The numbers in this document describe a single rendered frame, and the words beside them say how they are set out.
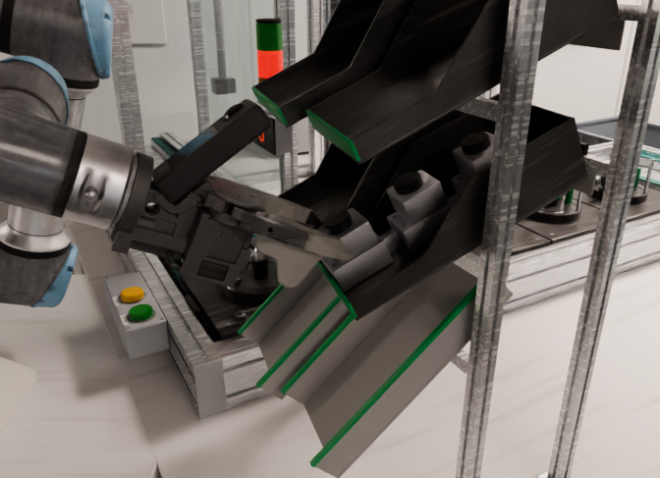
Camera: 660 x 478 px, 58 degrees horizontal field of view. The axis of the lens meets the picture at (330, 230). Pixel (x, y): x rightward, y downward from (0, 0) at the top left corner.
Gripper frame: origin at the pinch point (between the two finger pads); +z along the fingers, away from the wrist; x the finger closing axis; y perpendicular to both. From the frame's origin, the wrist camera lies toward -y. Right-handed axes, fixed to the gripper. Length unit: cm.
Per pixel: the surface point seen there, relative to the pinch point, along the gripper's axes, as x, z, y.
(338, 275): 1.4, 2.2, 3.9
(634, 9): 4.7, 18.2, -31.6
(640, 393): -5, 68, 12
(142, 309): -41, -5, 33
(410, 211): 2.0, 6.5, -5.0
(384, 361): -0.9, 14.3, 13.6
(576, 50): -264, 247, -96
